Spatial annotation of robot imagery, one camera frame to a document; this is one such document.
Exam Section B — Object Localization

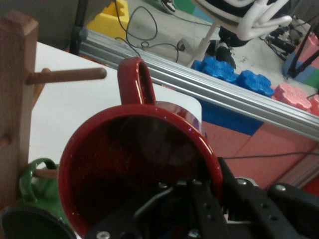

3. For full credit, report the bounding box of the white chair frame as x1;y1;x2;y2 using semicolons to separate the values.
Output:
188;0;294;69

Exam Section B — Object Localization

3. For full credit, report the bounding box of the pink foam puzzle piece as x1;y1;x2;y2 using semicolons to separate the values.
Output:
271;83;313;116

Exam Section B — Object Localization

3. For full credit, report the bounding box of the yellow foam block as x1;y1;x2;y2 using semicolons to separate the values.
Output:
86;0;129;40

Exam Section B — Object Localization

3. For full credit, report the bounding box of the pink foam floor mat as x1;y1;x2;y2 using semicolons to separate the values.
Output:
203;119;319;190

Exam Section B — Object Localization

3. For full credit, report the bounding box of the red ceramic mug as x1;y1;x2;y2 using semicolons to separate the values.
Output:
57;57;224;239

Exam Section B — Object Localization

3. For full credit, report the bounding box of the black stand pole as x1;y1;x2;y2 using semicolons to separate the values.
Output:
68;0;89;55

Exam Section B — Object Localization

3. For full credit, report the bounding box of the green mug with white print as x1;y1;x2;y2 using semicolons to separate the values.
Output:
0;158;76;239

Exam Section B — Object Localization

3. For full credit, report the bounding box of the pink foam block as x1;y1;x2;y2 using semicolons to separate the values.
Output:
296;33;319;66

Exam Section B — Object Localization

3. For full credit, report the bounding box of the blue foam puzzle piece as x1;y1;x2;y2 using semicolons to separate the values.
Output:
235;70;275;98
193;56;240;84

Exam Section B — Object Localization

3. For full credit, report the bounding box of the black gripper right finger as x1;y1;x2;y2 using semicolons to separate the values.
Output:
216;156;319;239

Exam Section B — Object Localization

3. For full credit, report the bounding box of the aluminium side rail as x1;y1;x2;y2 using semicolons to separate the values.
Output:
79;28;319;142

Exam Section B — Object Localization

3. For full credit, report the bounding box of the low aluminium rail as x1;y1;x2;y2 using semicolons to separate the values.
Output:
270;148;319;189

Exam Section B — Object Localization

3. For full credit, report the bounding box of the black white sneaker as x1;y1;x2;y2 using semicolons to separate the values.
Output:
216;41;236;69
160;0;176;14

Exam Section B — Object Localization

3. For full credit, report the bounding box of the black cable with plug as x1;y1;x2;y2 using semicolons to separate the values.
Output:
114;5;186;63

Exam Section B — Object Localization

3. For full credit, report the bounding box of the thin black floor cable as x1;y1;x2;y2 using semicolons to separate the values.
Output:
221;150;319;160

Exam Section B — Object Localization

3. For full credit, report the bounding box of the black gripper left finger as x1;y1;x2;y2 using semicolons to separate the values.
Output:
84;178;230;239

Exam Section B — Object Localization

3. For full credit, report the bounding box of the black tripod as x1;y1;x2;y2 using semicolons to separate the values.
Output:
286;14;319;78

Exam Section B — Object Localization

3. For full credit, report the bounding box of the flat blue foam mat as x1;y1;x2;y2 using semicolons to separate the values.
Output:
200;99;265;136

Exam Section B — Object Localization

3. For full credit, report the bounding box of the brown wooden mug tree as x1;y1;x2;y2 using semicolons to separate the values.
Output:
0;9;108;209

